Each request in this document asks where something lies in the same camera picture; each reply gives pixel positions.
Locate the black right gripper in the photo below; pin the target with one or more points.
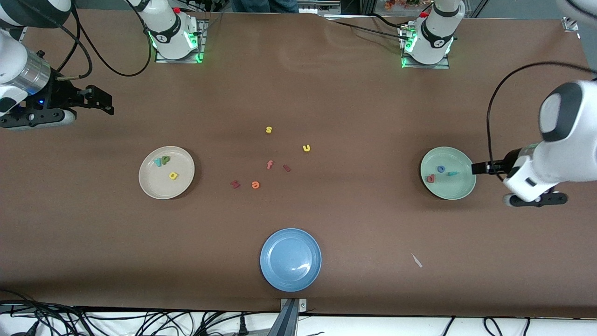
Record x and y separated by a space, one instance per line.
59 95

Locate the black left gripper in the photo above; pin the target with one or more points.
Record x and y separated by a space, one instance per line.
503 166

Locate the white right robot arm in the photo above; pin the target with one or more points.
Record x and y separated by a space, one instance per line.
170 37

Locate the green plate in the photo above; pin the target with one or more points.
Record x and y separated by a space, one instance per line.
454 186

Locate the beige brown plate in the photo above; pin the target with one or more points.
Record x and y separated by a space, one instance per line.
158 186

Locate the white paper scrap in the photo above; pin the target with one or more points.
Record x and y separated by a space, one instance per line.
416 260

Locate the orange dried flowers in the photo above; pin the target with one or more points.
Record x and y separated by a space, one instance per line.
401 3

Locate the person in blue jeans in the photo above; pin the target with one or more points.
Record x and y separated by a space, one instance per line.
266 4

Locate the blue plate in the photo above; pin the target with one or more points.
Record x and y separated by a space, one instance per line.
290 260

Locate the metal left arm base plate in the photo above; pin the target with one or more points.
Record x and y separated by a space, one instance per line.
443 65

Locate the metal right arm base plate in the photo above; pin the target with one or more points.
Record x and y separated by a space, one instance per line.
201 44

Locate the aluminium frame profile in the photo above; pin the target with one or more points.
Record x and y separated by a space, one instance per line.
570 23

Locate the grey metal camera mount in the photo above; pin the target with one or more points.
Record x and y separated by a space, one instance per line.
290 315

